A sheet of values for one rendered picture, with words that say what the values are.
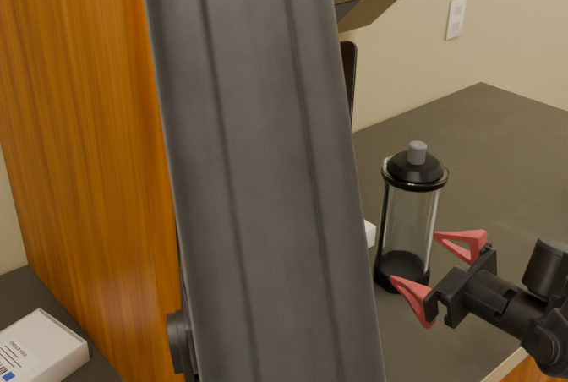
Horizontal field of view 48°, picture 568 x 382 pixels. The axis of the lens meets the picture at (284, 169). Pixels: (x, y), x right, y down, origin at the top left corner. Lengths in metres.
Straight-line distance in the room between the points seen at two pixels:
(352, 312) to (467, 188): 1.33
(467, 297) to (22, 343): 0.64
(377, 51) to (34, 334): 1.08
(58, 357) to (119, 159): 0.39
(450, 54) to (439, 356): 1.12
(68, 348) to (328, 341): 0.87
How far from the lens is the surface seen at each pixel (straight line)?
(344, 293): 0.16
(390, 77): 1.77
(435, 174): 1.03
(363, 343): 0.16
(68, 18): 0.72
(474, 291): 0.84
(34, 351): 1.03
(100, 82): 0.69
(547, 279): 0.80
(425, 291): 0.83
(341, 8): 0.78
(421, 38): 1.83
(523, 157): 1.66
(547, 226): 1.41
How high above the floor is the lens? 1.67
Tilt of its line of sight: 29 degrees down
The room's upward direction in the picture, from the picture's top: 1 degrees clockwise
